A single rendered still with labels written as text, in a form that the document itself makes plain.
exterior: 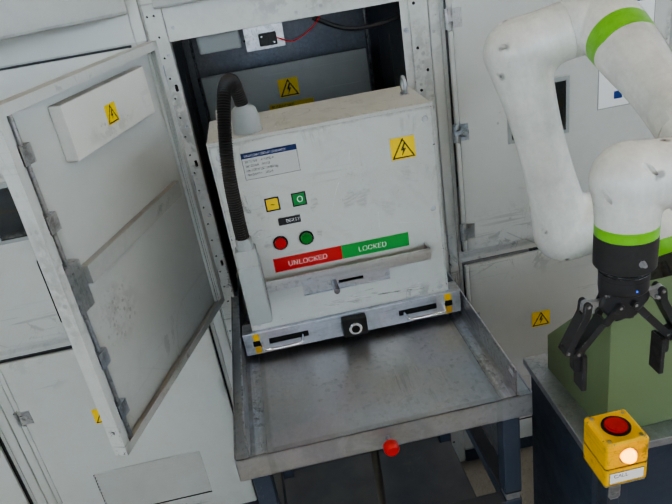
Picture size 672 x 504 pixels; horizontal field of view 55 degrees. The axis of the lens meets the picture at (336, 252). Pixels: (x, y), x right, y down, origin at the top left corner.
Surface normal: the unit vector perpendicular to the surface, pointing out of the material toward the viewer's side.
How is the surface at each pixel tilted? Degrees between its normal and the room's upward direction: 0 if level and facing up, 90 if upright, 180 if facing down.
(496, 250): 90
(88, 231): 90
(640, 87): 64
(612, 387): 90
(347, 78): 90
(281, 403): 0
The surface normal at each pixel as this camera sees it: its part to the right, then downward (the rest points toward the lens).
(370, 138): 0.15, 0.42
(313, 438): -0.15, -0.89
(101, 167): 0.97, -0.05
